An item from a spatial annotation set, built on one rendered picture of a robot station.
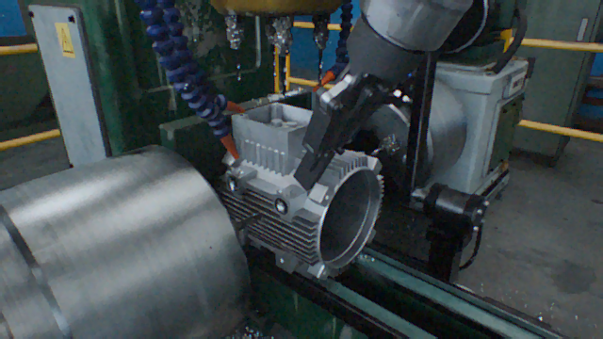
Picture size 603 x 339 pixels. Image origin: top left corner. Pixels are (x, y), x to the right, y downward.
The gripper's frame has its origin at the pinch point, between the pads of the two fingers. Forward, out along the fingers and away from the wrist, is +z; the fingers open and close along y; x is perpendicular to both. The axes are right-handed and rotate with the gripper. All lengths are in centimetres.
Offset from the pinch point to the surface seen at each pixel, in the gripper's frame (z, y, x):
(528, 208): 20, -70, 29
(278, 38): -9.7, -1.1, -13.7
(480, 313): 6.3, -10.9, 28.4
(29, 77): 255, -74, -326
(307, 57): 292, -492, -321
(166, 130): 7.7, 9.0, -18.4
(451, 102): -1.3, -40.3, 1.2
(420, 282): 10.9, -11.1, 20.5
